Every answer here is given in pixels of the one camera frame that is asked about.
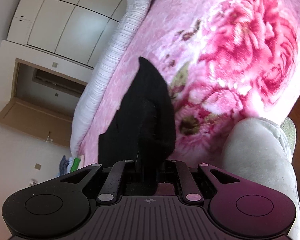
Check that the white wardrobe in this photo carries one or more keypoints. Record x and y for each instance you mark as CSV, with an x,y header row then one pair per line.
x,y
78,30

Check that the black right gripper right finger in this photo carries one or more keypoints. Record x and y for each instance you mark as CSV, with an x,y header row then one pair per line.
x,y
170,177

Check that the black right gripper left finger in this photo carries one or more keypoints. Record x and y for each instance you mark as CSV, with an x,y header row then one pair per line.
x,y
132,179

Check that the pink floral blanket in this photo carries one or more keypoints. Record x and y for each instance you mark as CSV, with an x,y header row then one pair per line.
x,y
223,60

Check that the wall light switch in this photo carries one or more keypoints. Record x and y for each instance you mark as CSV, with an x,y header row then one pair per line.
x,y
37,166

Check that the brown wooden door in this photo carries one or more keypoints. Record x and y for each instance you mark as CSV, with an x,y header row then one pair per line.
x,y
37,122

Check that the black garment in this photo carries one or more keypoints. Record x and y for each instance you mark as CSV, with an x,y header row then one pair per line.
x,y
143,129

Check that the grey plush cushion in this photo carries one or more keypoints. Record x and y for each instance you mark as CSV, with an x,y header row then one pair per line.
x,y
257,149

